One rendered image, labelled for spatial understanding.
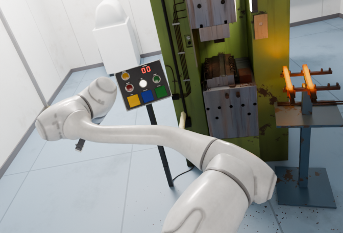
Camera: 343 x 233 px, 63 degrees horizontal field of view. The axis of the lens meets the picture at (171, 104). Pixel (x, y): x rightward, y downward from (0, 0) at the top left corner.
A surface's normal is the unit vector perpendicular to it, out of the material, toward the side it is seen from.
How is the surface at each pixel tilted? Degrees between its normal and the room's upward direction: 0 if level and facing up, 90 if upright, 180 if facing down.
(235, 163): 17
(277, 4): 90
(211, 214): 34
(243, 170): 27
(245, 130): 90
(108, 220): 0
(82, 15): 90
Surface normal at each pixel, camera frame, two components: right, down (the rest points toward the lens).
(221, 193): 0.17, -0.66
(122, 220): -0.20, -0.85
